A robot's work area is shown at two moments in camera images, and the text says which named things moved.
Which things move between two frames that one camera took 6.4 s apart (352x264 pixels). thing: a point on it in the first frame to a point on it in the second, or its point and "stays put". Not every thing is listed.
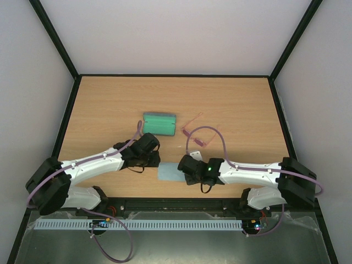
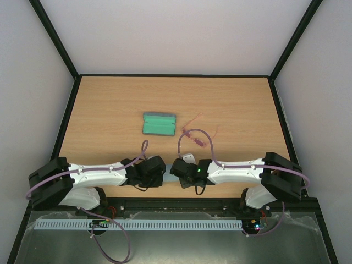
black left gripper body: x=147 y=162 to x=149 y=181
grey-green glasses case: x=159 y=124 stays put
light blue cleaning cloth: x=169 y=171 stays put
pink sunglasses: x=187 y=133 stays put
